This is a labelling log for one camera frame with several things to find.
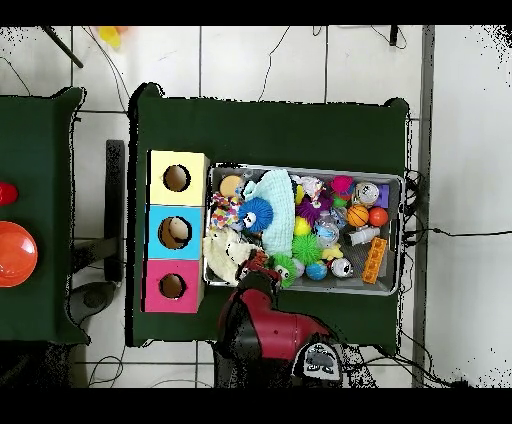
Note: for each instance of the yellow plastic toy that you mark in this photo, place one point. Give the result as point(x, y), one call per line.
point(108, 35)

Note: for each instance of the small green spiky rubber ball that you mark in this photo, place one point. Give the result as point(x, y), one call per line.
point(306, 248)

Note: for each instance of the smooth orange-red ball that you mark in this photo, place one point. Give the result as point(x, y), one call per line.
point(378, 216)

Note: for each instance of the mint green muslin cloth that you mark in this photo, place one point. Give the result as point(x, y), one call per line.
point(282, 208)

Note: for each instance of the pink spiky rubber ball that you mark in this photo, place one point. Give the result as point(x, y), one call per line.
point(340, 184)

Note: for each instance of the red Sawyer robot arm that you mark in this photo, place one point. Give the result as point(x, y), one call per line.
point(272, 332)

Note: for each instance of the wooden box with three holes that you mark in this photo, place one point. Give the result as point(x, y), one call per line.
point(176, 248)

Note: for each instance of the black rod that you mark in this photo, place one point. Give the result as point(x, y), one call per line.
point(64, 48)

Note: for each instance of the cream muslin cloth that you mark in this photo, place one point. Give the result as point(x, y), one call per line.
point(224, 256)

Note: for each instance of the dark green tablecloth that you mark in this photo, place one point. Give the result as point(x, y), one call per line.
point(280, 132)

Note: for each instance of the small red plastic object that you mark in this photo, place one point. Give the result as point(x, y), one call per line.
point(7, 194)

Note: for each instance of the small orange basketball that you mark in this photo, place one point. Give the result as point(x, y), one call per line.
point(358, 216)

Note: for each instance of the crumpled polka dot paper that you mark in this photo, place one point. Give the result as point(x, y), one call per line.
point(224, 214)

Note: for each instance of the orange toy building brick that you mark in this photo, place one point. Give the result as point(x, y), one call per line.
point(374, 260)

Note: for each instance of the blue spiky ball with eyes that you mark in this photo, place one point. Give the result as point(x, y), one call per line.
point(256, 214)

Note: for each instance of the orange bowl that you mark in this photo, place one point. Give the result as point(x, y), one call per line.
point(16, 254)

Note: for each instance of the dark green side table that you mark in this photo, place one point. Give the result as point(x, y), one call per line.
point(32, 140)

